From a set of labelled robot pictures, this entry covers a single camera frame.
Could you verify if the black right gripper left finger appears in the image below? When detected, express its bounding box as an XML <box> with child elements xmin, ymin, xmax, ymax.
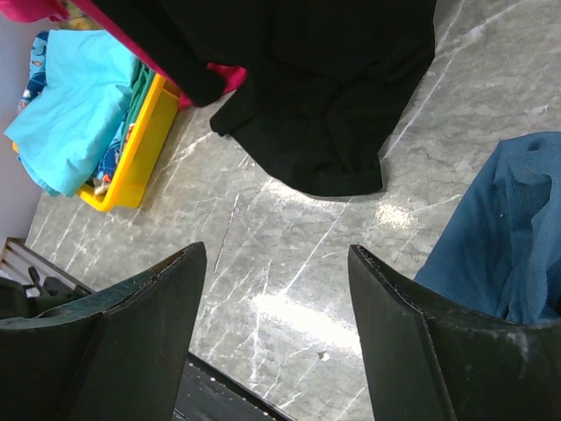
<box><xmin>1</xmin><ymin>242</ymin><xmax>207</xmax><ymax>420</ymax></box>

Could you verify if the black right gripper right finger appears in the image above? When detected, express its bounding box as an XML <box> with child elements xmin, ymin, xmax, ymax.
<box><xmin>348</xmin><ymin>245</ymin><xmax>560</xmax><ymax>420</ymax></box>

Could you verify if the dark blue shirt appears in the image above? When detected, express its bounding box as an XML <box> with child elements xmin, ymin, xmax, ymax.
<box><xmin>415</xmin><ymin>132</ymin><xmax>560</xmax><ymax>325</ymax></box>

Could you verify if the black shirt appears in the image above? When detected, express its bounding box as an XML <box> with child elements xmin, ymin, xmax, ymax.
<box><xmin>95</xmin><ymin>1</ymin><xmax>436</xmax><ymax>196</ymax></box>

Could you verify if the magenta pink shirt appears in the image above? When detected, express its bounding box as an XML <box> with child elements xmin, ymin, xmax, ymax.
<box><xmin>1</xmin><ymin>1</ymin><xmax>246</xmax><ymax>110</ymax></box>

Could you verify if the black base bar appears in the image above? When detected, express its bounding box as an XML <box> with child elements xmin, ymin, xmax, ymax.
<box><xmin>172</xmin><ymin>353</ymin><xmax>295</xmax><ymax>421</ymax></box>

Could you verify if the yellow plastic tray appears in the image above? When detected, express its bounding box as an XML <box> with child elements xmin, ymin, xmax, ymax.
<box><xmin>74</xmin><ymin>75</ymin><xmax>179</xmax><ymax>212</ymax></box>

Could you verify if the folded turquoise cloth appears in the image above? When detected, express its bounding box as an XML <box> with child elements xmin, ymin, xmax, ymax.
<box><xmin>4</xmin><ymin>30</ymin><xmax>139</xmax><ymax>197</ymax></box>

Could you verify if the green printed garment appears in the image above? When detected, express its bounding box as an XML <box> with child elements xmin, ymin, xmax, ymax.
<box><xmin>88</xmin><ymin>62</ymin><xmax>155</xmax><ymax>197</ymax></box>

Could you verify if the blue patterned cloth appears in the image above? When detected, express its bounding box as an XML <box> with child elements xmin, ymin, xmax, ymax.
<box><xmin>18</xmin><ymin>31</ymin><xmax>49</xmax><ymax>113</ymax></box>

